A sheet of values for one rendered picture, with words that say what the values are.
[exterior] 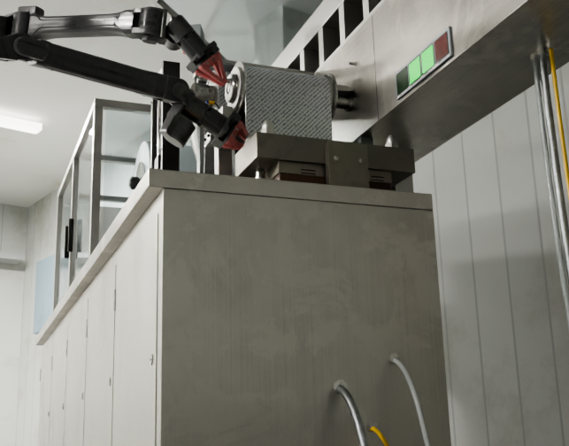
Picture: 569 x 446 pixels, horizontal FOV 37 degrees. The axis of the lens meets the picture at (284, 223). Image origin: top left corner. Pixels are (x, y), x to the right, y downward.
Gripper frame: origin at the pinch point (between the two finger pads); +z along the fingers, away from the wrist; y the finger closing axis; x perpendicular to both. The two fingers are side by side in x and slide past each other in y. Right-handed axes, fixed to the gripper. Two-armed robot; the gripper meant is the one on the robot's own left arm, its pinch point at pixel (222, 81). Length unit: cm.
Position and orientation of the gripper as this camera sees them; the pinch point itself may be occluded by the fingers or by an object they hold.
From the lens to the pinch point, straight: 222.3
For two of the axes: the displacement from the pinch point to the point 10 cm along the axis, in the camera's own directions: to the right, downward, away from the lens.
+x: 6.8, -6.2, 4.0
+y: 3.7, -1.8, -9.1
